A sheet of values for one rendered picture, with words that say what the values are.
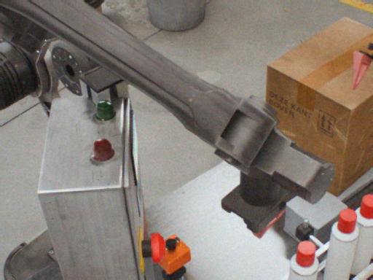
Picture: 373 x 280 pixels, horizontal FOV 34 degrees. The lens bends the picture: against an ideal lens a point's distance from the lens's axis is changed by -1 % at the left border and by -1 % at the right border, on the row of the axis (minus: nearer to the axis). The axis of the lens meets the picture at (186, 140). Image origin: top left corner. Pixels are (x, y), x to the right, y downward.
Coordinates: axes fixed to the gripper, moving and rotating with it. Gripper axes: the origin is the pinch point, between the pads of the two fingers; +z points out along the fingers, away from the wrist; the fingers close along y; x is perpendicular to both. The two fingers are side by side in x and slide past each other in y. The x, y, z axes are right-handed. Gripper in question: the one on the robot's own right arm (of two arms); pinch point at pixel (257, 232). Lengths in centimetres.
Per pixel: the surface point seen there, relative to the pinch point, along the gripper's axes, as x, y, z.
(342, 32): 28, 69, 10
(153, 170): 116, 78, 123
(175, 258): 6.9, -11.1, 1.4
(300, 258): -2.6, 9.4, 13.9
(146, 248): 2.8, -19.4, -12.7
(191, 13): 183, 176, 114
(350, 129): 9.7, 45.1, 15.2
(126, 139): 7.7, -16.3, -26.1
